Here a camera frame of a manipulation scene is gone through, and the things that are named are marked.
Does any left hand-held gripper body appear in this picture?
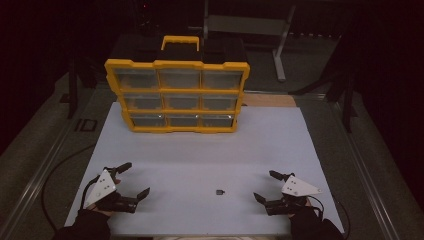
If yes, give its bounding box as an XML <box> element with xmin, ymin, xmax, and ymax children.
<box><xmin>82</xmin><ymin>166</ymin><xmax>139</xmax><ymax>215</ymax></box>

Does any black metal stand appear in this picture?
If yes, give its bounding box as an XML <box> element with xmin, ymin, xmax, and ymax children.
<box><xmin>289</xmin><ymin>33</ymin><xmax>358</xmax><ymax>134</ymax></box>
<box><xmin>59</xmin><ymin>58</ymin><xmax>80</xmax><ymax>120</ymax></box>

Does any black floor cable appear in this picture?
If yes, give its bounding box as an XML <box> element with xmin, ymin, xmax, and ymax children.
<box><xmin>40</xmin><ymin>143</ymin><xmax>97</xmax><ymax>234</ymax></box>

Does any person's left hand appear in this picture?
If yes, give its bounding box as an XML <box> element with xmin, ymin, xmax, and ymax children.
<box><xmin>85</xmin><ymin>203</ymin><xmax>113</xmax><ymax>218</ymax></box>

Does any yellow black organizer cabinet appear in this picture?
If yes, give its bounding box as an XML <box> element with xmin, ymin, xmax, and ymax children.
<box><xmin>104</xmin><ymin>34</ymin><xmax>251</xmax><ymax>134</ymax></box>

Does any wooden board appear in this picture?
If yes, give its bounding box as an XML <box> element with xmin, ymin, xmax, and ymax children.
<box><xmin>242</xmin><ymin>93</ymin><xmax>297</xmax><ymax>108</ymax></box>

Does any black rectangular floor socket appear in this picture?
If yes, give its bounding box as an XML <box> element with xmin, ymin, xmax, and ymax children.
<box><xmin>74</xmin><ymin>118</ymin><xmax>99</xmax><ymax>132</ymax></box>

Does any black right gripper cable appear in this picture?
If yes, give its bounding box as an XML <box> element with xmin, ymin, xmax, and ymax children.
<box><xmin>308</xmin><ymin>195</ymin><xmax>351</xmax><ymax>240</ymax></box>

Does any grid of clear drawers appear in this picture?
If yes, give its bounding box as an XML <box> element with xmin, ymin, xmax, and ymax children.
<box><xmin>113</xmin><ymin>68</ymin><xmax>244</xmax><ymax>128</ymax></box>

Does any aluminium rail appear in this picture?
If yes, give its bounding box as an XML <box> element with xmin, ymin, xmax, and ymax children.
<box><xmin>328</xmin><ymin>98</ymin><xmax>399</xmax><ymax>240</ymax></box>
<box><xmin>0</xmin><ymin>84</ymin><xmax>111</xmax><ymax>240</ymax></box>

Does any person's right hand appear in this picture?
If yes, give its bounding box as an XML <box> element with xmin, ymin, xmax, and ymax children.
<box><xmin>288</xmin><ymin>197</ymin><xmax>314</xmax><ymax>219</ymax></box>

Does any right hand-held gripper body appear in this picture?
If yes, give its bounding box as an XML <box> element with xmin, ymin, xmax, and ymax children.
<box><xmin>265</xmin><ymin>173</ymin><xmax>324</xmax><ymax>217</ymax></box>

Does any grey metal desk frame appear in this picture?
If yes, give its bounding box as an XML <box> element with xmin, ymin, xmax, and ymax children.
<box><xmin>202</xmin><ymin>0</ymin><xmax>297</xmax><ymax>83</ymax></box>

